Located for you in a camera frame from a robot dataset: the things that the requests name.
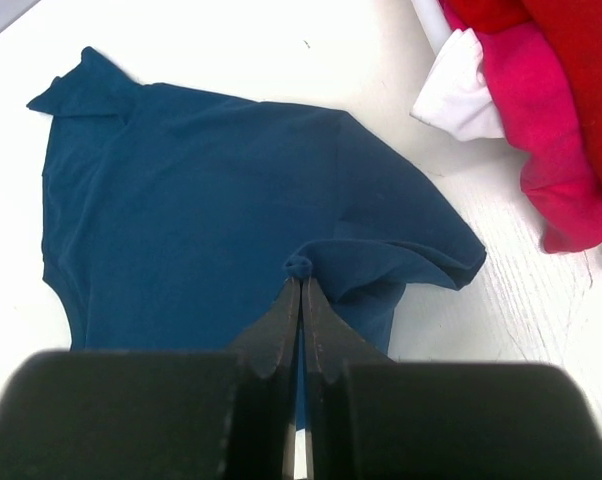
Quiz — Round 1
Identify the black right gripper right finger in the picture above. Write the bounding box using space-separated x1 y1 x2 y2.
301 278 393 479

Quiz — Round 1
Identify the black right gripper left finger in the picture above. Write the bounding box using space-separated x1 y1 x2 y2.
225 279 301 479

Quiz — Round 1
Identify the blue t shirt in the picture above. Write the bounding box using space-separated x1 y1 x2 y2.
25 46 488 431

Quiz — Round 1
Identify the white t shirt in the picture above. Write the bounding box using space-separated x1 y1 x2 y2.
410 29 505 142

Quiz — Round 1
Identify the pink t shirt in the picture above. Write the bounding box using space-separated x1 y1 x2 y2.
442 1 602 253

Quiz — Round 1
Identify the white laundry basket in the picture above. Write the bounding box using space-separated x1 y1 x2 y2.
412 0 452 54

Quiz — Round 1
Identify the red t shirt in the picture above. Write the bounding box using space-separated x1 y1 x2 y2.
438 0 602 226

